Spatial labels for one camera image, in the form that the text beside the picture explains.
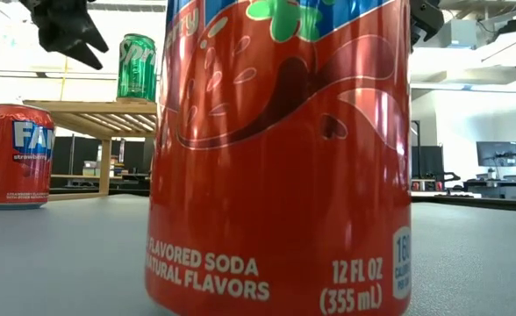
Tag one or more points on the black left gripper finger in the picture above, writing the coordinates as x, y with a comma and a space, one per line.
89, 40
78, 53

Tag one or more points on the green Sprite can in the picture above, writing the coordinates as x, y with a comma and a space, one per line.
137, 70

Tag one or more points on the red Fanta strawberry can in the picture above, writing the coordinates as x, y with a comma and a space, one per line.
284, 175
3, 167

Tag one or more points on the wooden slatted shelf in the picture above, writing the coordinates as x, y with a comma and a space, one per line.
87, 107

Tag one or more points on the black partition panel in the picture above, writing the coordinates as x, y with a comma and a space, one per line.
80, 151

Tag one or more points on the stacked boxes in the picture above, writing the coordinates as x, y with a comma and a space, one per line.
90, 169

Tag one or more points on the black screen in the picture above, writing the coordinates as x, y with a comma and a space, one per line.
427, 162

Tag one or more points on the computer monitor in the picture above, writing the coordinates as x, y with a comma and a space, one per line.
497, 153

